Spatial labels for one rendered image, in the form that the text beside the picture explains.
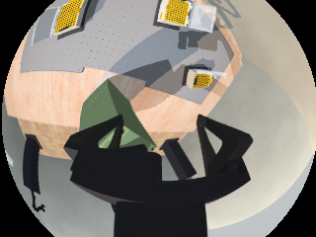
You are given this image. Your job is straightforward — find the yellow tip rack with black holes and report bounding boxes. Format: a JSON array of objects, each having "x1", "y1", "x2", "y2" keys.
[
  {"x1": 165, "y1": 0, "x2": 189, "y2": 25},
  {"x1": 55, "y1": 0, "x2": 83, "y2": 33}
]

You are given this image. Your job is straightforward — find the yellow plate with black holes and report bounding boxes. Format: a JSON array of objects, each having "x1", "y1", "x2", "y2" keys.
[{"x1": 193, "y1": 74, "x2": 212, "y2": 88}]

